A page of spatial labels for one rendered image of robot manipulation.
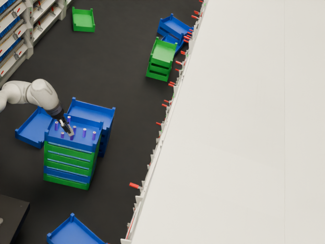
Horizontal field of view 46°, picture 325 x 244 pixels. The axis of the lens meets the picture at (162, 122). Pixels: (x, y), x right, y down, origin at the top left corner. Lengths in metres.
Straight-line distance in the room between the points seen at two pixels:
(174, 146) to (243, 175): 0.11
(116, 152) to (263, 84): 2.14
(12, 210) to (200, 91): 1.67
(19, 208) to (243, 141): 1.73
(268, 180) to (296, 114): 0.19
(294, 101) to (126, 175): 2.05
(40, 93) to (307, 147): 1.45
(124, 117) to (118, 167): 0.50
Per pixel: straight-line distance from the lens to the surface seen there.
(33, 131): 2.92
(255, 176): 0.62
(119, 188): 2.66
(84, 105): 2.75
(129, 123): 3.06
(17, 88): 2.02
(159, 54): 3.54
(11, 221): 2.20
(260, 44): 0.92
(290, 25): 1.05
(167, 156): 0.59
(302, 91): 0.84
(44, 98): 1.96
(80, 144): 2.28
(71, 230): 2.47
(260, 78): 0.81
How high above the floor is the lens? 2.20
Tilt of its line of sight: 44 degrees down
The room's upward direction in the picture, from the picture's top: 19 degrees clockwise
